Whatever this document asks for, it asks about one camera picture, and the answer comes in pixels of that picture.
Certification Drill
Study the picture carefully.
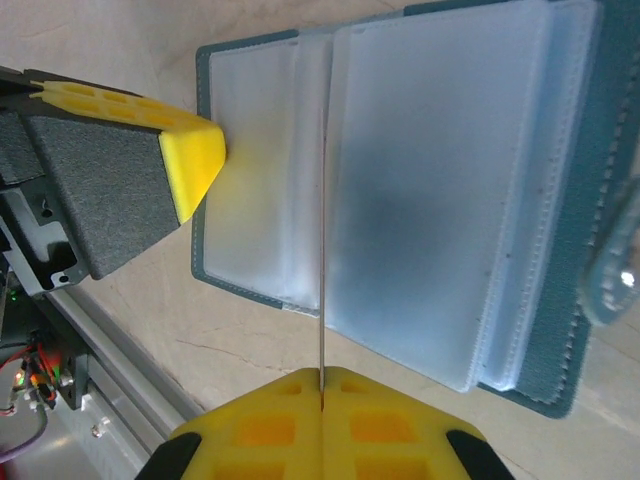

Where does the teal card holder wallet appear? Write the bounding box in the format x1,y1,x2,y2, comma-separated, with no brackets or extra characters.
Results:
188,0,640,420

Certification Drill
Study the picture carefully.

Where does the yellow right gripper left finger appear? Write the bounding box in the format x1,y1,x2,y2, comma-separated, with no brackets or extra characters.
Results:
143,368,322,480

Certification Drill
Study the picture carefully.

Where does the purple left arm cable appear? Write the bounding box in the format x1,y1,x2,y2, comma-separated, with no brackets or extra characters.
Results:
0,409,49,464

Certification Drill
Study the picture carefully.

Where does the aluminium frame cross rail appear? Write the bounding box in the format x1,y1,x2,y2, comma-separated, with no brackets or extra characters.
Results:
44,287,211,480

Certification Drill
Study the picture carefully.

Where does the black Vip logo card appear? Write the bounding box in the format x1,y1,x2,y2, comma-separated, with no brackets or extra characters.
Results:
315,132,329,409

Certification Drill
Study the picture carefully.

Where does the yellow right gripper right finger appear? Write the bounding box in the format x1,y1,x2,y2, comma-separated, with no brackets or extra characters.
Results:
322,366,512,480

